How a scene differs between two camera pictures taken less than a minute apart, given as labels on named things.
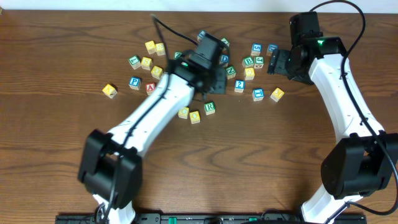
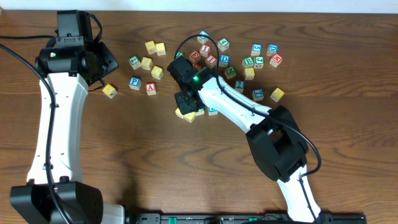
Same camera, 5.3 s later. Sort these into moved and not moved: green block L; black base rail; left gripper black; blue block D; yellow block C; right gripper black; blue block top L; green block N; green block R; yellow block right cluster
Moved: green block R; left gripper black; right gripper black
Not moved: green block L; yellow block right cluster; blue block top L; green block N; yellow block C; blue block D; black base rail
